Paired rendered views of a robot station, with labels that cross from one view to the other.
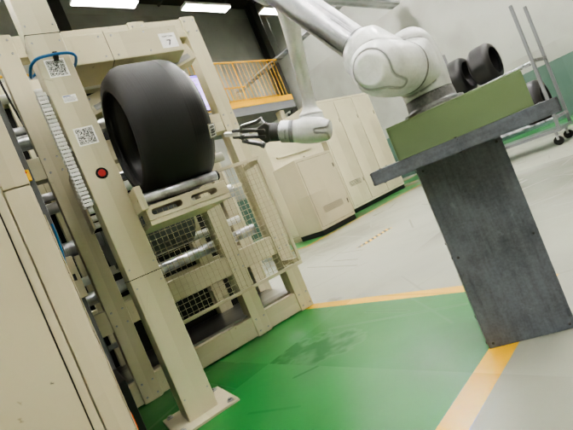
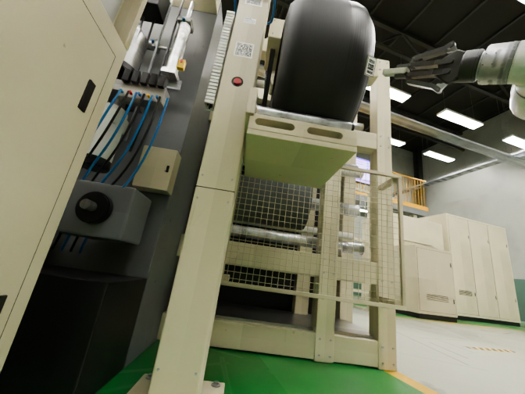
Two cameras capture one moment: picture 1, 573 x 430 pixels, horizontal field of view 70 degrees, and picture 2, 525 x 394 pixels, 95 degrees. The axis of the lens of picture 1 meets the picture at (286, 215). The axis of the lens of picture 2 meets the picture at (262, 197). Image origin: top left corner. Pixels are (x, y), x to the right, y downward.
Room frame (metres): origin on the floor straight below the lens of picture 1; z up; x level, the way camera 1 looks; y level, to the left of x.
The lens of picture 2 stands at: (1.03, 0.12, 0.38)
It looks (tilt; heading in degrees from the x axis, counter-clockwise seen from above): 17 degrees up; 28
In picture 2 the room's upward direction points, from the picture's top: 8 degrees clockwise
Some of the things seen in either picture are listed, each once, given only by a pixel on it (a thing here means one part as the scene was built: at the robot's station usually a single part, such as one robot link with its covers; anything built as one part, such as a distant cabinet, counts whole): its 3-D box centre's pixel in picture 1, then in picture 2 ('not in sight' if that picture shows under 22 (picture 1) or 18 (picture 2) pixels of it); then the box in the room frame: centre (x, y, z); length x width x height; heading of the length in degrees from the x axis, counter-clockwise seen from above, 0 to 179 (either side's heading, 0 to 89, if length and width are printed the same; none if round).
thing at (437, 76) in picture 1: (414, 64); not in sight; (1.33, -0.57, 0.92); 0.18 x 0.16 x 0.22; 136
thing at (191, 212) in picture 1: (181, 215); (291, 163); (1.84, 0.44, 0.80); 0.37 x 0.36 x 0.02; 31
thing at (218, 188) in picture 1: (186, 201); (300, 136); (1.72, 0.37, 0.84); 0.36 x 0.09 x 0.06; 121
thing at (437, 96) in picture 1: (431, 103); not in sight; (1.36, -0.59, 0.78); 0.22 x 0.18 x 0.06; 157
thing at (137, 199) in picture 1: (133, 207); (250, 133); (1.75, 0.59, 0.90); 0.40 x 0.03 x 0.10; 31
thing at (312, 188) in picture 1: (315, 194); (423, 281); (6.77, -0.58, 0.62); 0.90 x 0.56 x 1.25; 132
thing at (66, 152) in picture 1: (66, 151); (222, 59); (1.62, 0.70, 1.19); 0.05 x 0.04 x 0.48; 31
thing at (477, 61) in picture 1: (497, 94); not in sight; (5.97, -3.53, 0.96); 1.30 x 0.62 x 1.92; 40
